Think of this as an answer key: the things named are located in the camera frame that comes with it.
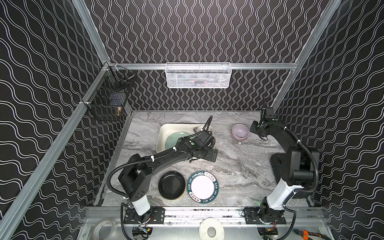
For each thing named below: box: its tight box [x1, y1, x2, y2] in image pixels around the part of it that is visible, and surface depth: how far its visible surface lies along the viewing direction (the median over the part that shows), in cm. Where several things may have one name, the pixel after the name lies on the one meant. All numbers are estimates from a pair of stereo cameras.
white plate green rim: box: [187, 170, 219, 204], surface depth 85 cm
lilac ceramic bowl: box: [231, 123, 250, 141], surface depth 103 cm
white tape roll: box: [198, 217, 225, 240], surface depth 72 cm
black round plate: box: [158, 171, 187, 201], surface depth 82 cm
